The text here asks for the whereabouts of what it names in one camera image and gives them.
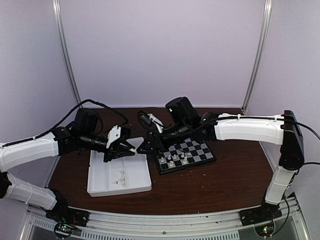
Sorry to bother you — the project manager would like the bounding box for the left aluminium frame post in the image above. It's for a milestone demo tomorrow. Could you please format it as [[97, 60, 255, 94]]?
[[52, 0, 82, 104]]

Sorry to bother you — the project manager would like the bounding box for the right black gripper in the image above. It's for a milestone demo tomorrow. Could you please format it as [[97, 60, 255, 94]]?
[[136, 120, 191, 156]]

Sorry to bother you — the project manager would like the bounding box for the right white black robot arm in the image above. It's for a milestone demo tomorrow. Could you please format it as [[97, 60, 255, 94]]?
[[137, 96, 305, 221]]

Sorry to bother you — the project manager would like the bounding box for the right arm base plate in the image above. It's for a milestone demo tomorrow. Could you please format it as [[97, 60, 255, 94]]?
[[239, 206, 283, 226]]

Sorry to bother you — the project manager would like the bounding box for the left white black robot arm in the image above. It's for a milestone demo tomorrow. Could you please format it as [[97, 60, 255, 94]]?
[[0, 108, 136, 222]]

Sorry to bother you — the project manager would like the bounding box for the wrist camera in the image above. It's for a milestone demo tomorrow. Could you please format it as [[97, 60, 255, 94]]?
[[106, 125, 122, 149], [137, 111, 165, 134]]

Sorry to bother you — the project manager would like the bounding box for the black grey chess board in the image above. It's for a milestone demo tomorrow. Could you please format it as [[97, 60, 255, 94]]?
[[155, 138, 217, 175]]

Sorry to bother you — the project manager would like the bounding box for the right aluminium frame post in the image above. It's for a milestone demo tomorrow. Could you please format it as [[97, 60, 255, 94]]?
[[241, 0, 273, 115]]

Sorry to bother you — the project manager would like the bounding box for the white chess piece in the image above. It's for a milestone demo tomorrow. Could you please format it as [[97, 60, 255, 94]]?
[[182, 156, 189, 165]]

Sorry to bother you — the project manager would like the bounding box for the aluminium frame post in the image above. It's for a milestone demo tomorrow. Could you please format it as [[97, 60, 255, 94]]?
[[52, 0, 82, 104], [241, 0, 273, 115]]

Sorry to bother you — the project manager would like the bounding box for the white plastic compartment tray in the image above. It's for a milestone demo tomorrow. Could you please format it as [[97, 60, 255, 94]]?
[[86, 150, 152, 197]]

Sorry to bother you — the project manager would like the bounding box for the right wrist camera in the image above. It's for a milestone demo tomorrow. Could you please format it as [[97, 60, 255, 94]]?
[[137, 111, 165, 134]]

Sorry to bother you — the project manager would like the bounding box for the front aluminium rail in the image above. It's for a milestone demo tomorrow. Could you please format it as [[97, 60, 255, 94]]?
[[18, 197, 310, 240]]

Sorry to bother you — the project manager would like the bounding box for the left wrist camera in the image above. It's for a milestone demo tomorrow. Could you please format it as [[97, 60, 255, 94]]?
[[106, 125, 122, 149]]

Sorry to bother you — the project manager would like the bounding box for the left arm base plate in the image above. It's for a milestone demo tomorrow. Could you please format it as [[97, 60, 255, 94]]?
[[44, 208, 90, 227]]

